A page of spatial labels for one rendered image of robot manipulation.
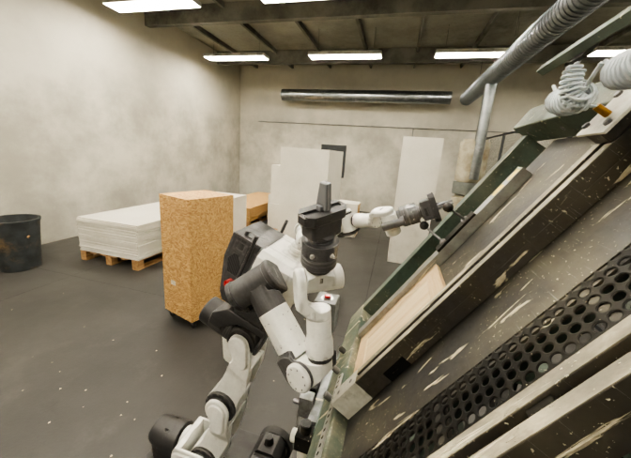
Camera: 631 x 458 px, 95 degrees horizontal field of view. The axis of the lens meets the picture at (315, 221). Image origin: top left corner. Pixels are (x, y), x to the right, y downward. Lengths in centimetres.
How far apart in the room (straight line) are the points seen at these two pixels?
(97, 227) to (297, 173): 286
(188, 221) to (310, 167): 153
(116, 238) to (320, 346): 414
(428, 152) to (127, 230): 441
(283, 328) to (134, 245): 379
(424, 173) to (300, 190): 216
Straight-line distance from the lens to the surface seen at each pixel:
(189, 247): 276
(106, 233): 483
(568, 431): 49
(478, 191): 149
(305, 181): 350
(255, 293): 87
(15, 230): 505
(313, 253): 65
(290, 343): 85
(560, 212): 85
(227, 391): 147
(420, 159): 484
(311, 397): 134
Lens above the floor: 170
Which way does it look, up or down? 13 degrees down
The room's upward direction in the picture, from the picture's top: 4 degrees clockwise
